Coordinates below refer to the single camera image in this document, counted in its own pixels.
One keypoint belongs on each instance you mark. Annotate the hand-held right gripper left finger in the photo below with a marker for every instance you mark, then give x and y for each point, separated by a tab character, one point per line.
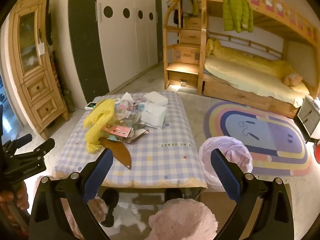
100	175

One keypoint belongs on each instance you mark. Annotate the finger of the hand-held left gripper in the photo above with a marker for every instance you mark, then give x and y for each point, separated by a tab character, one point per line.
22	139
45	146

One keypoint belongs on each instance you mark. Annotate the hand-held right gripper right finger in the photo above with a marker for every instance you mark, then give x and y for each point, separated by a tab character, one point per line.
226	175

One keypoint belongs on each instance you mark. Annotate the brown leather piece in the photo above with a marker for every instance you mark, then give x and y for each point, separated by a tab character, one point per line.
117	152

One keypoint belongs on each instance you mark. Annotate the bin with pink bag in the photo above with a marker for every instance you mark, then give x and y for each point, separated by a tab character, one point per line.
225	142

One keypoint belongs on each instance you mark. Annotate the yellow knitted scarf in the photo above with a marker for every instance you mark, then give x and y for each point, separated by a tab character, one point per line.
97	120

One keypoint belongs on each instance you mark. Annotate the pile of wrappers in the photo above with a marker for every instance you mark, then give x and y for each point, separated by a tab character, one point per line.
125	120

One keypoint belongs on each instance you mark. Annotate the person's left hand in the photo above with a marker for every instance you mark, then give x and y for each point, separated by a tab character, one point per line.
18	196

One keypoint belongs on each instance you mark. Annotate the black table leg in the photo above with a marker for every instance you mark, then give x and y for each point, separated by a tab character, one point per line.
110	205

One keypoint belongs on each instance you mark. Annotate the pink fluffy slipper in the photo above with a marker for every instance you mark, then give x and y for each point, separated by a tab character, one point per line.
98	208
182	220

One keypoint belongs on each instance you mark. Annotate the camouflage bag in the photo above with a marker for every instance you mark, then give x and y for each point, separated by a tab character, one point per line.
66	97

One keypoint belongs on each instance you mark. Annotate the wooden cabinet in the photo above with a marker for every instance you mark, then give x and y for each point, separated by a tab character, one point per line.
37	87

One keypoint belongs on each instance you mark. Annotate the rainbow rug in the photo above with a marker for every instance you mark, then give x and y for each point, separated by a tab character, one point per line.
262	130

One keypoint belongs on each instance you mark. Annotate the checked tablecloth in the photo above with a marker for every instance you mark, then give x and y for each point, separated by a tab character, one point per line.
155	150

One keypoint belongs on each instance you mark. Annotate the white electronic device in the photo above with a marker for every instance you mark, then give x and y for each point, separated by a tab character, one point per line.
90	106

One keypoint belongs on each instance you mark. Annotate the wooden bunk bed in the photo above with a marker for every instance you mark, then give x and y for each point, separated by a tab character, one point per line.
250	97

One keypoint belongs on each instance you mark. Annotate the white paper tag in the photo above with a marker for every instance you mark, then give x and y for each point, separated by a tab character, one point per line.
41	48

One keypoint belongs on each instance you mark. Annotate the red object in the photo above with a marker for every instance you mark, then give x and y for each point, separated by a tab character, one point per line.
317	152

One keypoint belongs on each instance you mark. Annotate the pale yellow bedsheet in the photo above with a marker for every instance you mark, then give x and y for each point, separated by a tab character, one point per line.
237	77

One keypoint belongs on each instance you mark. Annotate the grey nightstand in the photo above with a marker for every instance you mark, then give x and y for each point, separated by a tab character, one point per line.
307	115

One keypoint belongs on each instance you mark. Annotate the plush toy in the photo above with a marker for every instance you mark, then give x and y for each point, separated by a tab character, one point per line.
292	78

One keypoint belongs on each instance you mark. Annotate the yellow quilt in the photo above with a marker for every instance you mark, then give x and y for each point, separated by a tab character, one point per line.
250	60

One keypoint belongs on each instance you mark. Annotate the dark hanging cloth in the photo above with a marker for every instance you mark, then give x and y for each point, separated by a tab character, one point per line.
49	20

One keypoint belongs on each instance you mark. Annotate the wooden stair drawers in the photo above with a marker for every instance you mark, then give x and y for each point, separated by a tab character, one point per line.
186	52

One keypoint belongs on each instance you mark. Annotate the white wardrobe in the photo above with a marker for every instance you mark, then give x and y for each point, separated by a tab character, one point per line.
125	42

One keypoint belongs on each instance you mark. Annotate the green puffer jacket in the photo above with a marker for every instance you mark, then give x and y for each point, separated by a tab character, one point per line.
236	10

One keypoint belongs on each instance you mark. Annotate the grey clothes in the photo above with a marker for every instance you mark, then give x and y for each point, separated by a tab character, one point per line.
190	5

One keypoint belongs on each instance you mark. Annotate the black wall panel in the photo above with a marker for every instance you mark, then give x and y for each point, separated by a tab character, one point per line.
85	42

